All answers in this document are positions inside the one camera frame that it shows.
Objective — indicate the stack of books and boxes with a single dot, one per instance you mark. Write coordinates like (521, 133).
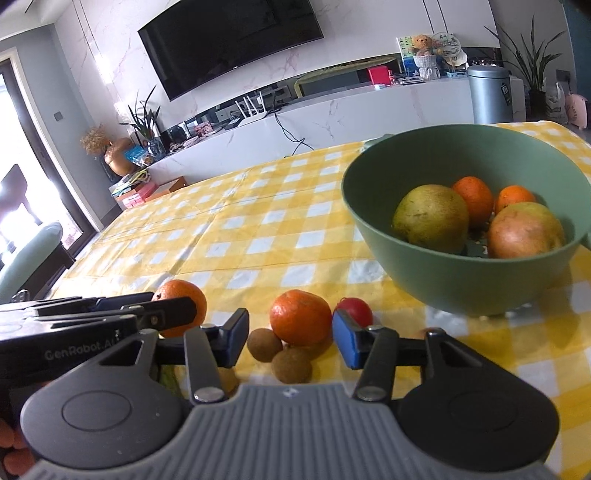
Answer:
(139, 188)

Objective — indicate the red cherry tomato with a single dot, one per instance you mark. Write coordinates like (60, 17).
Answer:
(358, 310)

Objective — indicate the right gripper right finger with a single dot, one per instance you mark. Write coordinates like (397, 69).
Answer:
(377, 351)

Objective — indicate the potted snake plant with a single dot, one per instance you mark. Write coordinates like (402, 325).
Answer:
(530, 58)

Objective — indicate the reddish pear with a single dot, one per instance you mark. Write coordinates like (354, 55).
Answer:
(524, 229)

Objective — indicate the white paper fan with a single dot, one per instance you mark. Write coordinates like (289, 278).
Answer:
(447, 46)

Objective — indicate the yellow checkered tablecloth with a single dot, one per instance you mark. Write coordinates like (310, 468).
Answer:
(246, 237)

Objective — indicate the white wifi router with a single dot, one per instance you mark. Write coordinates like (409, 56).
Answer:
(251, 108)

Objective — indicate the brown longan fruit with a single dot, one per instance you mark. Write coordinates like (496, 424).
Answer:
(292, 366)
(263, 345)

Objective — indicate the black wall television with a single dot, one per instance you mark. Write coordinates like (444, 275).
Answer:
(194, 42)

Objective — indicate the operator hand orange glove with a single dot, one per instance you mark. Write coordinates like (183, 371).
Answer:
(17, 458)

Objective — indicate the orange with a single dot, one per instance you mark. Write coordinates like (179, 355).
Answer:
(190, 306)

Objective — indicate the copper vase with flowers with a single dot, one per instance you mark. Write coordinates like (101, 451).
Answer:
(97, 142)

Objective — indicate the green plastic bowl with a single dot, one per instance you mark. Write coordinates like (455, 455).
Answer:
(470, 282)

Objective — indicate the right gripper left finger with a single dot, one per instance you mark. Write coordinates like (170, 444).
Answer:
(204, 349)

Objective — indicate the green cushioned chair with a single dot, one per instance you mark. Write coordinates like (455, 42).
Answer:
(36, 266)

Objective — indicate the green yellow pear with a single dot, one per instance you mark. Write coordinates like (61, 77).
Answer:
(434, 217)

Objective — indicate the small potted green plant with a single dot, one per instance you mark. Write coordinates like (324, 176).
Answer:
(143, 120)

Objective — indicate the teddy bear toy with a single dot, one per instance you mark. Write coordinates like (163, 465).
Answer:
(422, 45)

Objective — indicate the green cucumber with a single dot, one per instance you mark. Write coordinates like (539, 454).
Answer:
(168, 379)

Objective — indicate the pink piggy heater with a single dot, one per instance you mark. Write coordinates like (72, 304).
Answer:
(577, 111)

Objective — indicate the silver trash can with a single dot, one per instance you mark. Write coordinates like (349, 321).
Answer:
(491, 94)

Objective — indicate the red box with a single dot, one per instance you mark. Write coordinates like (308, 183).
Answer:
(380, 75)

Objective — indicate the white marble tv cabinet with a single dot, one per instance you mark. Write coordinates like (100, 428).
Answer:
(346, 116)

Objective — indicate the tangerine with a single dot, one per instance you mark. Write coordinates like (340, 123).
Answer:
(301, 318)
(478, 197)
(513, 194)

